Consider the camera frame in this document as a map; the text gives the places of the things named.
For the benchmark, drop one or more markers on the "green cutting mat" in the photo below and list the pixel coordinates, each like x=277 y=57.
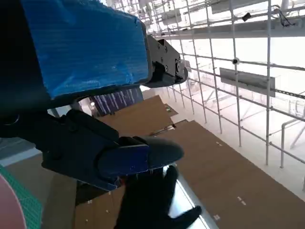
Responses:
x=31 y=202

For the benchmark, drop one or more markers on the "white metal grid frame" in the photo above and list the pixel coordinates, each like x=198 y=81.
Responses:
x=236 y=83

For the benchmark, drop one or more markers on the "pink bowl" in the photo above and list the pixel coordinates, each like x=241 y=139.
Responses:
x=9 y=205

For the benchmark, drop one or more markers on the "right robot hand black glove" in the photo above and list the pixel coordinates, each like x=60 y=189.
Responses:
x=145 y=202

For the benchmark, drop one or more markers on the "grey hanging panel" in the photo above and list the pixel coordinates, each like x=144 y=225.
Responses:
x=247 y=81

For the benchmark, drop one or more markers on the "computer monitor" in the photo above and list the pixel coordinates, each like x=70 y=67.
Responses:
x=119 y=100

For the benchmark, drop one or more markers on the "left robot hand blue tape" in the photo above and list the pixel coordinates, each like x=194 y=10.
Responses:
x=83 y=47

